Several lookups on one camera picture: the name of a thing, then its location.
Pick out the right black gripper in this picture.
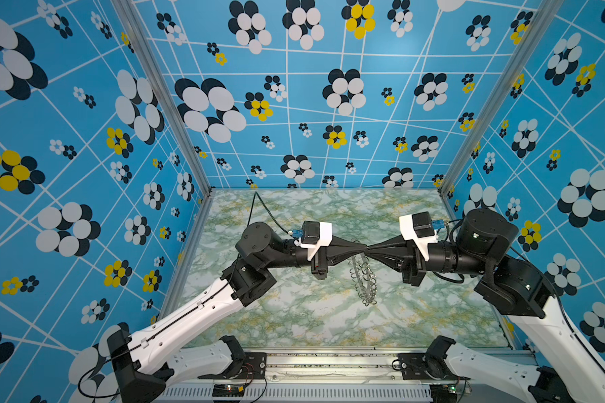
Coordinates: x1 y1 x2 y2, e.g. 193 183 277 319
367 228 489 287

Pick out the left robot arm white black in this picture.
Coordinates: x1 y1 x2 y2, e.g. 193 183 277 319
108 222 368 402

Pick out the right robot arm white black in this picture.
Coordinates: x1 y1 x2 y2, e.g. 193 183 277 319
365 208 605 402

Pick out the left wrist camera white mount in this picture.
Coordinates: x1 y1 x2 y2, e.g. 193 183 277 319
294 221 333 261

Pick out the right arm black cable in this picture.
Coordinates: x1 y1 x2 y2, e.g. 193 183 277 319
430 218 605 394

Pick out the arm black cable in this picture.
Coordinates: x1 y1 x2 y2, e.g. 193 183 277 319
430 218 605 394
76 190 298 400

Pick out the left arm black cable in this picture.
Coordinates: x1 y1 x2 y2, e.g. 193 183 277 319
76 190 298 400

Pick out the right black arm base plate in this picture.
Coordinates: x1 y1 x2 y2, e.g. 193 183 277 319
392 353 460 382

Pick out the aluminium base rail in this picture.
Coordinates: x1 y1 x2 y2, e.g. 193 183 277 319
158 349 514 402

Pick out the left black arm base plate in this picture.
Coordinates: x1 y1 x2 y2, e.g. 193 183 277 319
216 352 267 380

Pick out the right rear aluminium post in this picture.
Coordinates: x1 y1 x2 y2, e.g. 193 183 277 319
439 0 564 201

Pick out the aluminium post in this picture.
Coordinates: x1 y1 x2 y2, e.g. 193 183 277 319
439 0 564 201
112 0 213 195

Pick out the left rear aluminium post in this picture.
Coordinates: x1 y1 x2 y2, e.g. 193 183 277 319
112 0 213 195

